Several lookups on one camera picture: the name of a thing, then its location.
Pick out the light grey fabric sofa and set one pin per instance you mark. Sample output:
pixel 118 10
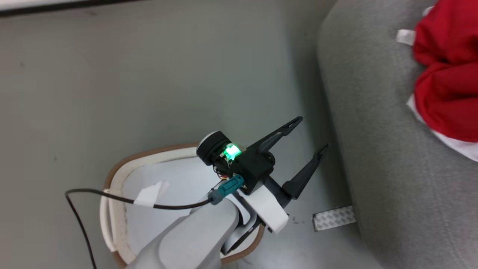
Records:
pixel 373 112

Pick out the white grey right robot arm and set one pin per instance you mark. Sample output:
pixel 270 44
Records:
pixel 194 239

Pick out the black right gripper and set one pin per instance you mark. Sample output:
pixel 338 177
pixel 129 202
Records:
pixel 252 166

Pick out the dark baseboard strip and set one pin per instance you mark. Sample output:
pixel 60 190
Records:
pixel 56 8

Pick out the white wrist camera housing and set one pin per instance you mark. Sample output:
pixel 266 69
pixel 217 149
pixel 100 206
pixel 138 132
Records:
pixel 267 211

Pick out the grey patterned floor tape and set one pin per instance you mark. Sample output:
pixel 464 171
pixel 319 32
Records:
pixel 334 218

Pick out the white cloth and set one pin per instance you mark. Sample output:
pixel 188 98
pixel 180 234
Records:
pixel 459 149

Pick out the white fabric tag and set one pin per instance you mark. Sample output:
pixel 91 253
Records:
pixel 405 37

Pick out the white laundry basket brown rim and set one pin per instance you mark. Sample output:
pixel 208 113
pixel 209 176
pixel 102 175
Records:
pixel 123 175

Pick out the red clothing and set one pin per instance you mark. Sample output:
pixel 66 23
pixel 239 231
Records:
pixel 448 86

